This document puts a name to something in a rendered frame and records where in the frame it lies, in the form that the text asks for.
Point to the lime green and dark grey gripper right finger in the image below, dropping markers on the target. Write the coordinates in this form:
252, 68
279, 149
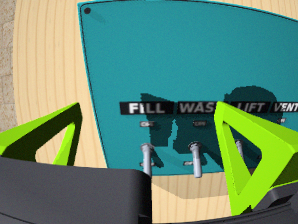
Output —
279, 163

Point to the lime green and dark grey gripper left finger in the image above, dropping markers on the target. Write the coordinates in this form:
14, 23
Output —
23, 141

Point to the teal wedge-shaped console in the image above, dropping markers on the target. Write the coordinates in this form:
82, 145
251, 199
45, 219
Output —
157, 68

